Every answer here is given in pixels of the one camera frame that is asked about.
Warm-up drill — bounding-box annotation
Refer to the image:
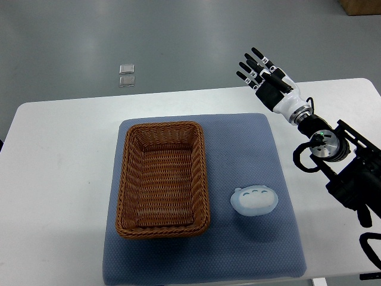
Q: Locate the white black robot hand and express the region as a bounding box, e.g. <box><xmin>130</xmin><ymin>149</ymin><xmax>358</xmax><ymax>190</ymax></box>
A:
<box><xmin>236</xmin><ymin>47</ymin><xmax>311</xmax><ymax>124</ymax></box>

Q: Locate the blue white plush toy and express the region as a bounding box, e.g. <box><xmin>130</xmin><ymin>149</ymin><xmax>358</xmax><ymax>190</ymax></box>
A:
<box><xmin>230</xmin><ymin>185</ymin><xmax>279</xmax><ymax>217</ymax></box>

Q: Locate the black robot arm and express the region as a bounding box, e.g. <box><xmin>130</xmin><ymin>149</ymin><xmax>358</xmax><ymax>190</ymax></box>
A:
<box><xmin>236</xmin><ymin>48</ymin><xmax>380</xmax><ymax>228</ymax></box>

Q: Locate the brown wicker basket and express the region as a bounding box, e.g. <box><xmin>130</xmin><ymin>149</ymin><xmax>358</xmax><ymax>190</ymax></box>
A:
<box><xmin>115</xmin><ymin>121</ymin><xmax>211</xmax><ymax>240</ymax></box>

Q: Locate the brown cardboard box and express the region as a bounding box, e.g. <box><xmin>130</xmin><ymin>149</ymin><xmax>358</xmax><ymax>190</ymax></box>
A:
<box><xmin>339</xmin><ymin>0</ymin><xmax>380</xmax><ymax>16</ymax></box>

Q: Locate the upper metal floor plate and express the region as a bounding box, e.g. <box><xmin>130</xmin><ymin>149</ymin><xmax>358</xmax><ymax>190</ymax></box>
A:
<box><xmin>119</xmin><ymin>64</ymin><xmax>135</xmax><ymax>74</ymax></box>

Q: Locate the blue cloth mat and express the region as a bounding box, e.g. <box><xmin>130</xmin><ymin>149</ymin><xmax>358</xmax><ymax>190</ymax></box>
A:
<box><xmin>102</xmin><ymin>113</ymin><xmax>307</xmax><ymax>285</ymax></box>

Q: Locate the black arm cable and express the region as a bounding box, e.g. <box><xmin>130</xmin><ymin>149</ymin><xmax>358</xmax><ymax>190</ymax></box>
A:
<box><xmin>292</xmin><ymin>142</ymin><xmax>324</xmax><ymax>173</ymax></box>

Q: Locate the black table bracket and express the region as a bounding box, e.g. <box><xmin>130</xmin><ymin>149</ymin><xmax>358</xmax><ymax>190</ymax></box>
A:
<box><xmin>359</xmin><ymin>272</ymin><xmax>381</xmax><ymax>281</ymax></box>

